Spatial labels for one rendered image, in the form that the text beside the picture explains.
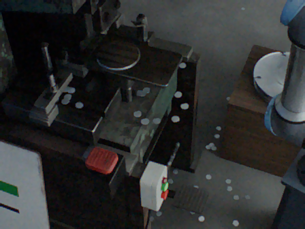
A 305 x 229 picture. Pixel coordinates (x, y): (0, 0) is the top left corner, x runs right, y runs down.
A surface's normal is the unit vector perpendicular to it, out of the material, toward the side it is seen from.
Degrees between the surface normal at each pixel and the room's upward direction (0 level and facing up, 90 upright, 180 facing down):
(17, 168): 78
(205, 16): 0
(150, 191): 90
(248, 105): 0
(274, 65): 0
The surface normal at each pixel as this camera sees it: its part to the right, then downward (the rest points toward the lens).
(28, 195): -0.35, 0.50
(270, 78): -0.02, -0.72
